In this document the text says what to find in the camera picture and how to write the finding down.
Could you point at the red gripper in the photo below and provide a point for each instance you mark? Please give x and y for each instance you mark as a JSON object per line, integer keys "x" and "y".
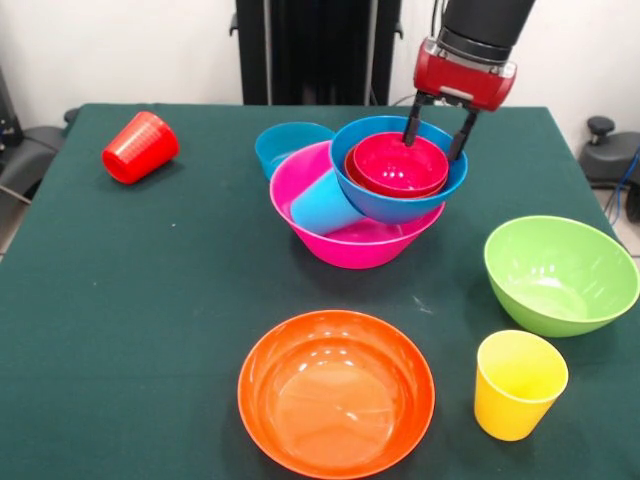
{"x": 460, "y": 80}

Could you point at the small crimson bowl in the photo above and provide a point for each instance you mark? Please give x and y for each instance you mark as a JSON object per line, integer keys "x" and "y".
{"x": 395, "y": 165}

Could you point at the large blue bowl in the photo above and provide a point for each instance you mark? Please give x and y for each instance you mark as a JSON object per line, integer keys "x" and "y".
{"x": 400, "y": 210}

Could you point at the small orange bowl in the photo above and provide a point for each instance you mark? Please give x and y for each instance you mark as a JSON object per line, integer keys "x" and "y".
{"x": 348, "y": 167}

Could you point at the large pink bowl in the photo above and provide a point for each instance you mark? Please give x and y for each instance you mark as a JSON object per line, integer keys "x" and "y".
{"x": 360, "y": 245}

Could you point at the blue cup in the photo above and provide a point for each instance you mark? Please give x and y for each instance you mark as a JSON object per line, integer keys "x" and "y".
{"x": 320, "y": 210}

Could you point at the green bowl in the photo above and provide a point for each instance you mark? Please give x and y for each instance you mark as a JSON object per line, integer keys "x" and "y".
{"x": 555, "y": 280}

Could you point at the large orange bowl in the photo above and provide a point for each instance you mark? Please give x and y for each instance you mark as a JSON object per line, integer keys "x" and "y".
{"x": 335, "y": 400}

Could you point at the red cup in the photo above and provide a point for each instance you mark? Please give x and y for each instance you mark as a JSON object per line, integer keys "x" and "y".
{"x": 140, "y": 147}

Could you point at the small blue bowl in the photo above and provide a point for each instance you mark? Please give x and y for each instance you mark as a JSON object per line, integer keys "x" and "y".
{"x": 280, "y": 142}

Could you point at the yellow cup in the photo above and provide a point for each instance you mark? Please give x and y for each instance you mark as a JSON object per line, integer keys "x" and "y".
{"x": 510, "y": 400}

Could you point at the dark green tablecloth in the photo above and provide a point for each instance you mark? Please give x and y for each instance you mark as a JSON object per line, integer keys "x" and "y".
{"x": 175, "y": 300}

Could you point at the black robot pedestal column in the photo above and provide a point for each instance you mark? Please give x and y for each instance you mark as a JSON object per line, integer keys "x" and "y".
{"x": 310, "y": 50}

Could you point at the black pedestal leg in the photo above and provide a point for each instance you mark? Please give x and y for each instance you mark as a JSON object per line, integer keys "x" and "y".
{"x": 30, "y": 150}
{"x": 607, "y": 160}

